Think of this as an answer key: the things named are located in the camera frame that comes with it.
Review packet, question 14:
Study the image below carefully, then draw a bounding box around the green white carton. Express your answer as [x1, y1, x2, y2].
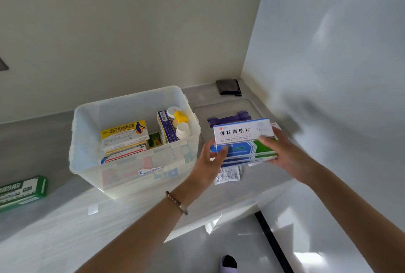
[0, 175, 49, 214]

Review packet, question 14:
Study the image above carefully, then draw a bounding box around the clear plastic storage bin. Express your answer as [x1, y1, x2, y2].
[69, 85, 202, 200]

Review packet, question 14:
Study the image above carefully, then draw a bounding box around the person's right forearm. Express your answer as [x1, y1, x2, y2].
[305, 161, 405, 273]

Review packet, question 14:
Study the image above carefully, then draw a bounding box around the person's left hand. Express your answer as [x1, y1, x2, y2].
[186, 139, 229, 193]

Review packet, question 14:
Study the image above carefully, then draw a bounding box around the white blue medicine box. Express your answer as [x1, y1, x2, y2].
[213, 118, 279, 147]

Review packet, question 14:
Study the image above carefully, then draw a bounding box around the white printed sachet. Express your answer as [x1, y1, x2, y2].
[214, 165, 242, 185]

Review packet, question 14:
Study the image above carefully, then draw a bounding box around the person's right hand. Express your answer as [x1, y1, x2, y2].
[258, 127, 319, 185]

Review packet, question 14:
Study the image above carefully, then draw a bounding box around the yellow white medicine box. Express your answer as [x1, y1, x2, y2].
[101, 120, 150, 152]

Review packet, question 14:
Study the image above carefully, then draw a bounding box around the red white medicine box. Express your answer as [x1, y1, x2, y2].
[101, 143, 149, 165]

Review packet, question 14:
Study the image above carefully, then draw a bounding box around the brown bead bracelet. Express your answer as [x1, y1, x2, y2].
[165, 191, 189, 216]

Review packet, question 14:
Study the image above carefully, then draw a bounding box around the dark folded pouch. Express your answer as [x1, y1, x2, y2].
[216, 79, 242, 97]

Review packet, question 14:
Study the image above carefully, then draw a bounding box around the clear bin lid purple handle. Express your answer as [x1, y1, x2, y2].
[193, 98, 267, 143]

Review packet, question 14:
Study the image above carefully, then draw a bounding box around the blue green medicine box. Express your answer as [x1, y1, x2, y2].
[209, 139, 279, 168]

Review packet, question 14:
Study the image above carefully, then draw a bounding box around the person's slippered foot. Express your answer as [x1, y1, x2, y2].
[220, 255, 238, 273]

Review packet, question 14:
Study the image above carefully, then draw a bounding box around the purple white medicine box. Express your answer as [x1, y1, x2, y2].
[157, 110, 180, 145]

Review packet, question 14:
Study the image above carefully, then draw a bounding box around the small green box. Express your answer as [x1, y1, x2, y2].
[148, 132, 163, 149]

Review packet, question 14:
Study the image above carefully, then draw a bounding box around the white pill bottle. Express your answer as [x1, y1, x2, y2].
[175, 122, 191, 140]

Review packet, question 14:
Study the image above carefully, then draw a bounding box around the person's left forearm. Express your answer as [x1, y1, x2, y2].
[75, 182, 210, 273]

